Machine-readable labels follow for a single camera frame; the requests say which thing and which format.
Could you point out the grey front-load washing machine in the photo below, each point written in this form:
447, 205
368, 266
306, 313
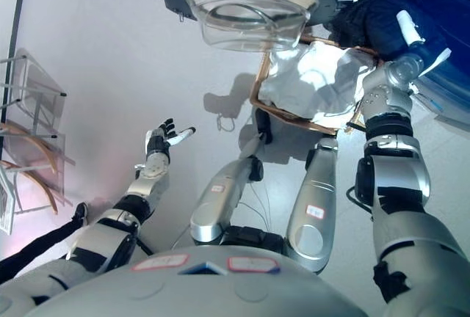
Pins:
444, 1

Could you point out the silver left robot leg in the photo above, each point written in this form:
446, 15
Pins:
224, 196

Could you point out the person leg black trousers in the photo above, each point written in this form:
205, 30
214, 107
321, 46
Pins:
40, 243

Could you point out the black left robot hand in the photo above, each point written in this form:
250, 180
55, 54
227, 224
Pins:
161, 141

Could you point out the round washer door glass bowl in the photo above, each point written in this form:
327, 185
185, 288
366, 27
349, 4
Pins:
249, 12

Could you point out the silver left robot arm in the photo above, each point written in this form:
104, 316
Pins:
125, 207

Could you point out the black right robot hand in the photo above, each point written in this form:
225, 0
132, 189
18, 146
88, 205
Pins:
409, 27

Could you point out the black vertical wall strip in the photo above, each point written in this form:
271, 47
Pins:
16, 38

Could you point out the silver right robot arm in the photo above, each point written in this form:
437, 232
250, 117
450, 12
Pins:
400, 192

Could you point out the black garment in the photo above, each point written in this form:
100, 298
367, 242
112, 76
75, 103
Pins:
367, 23

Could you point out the brown woven laundry basket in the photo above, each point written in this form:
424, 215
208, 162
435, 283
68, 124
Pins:
279, 113

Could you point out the grey robot torso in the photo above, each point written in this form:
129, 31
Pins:
176, 287

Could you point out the white clothes pile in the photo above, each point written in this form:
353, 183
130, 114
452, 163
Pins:
308, 82

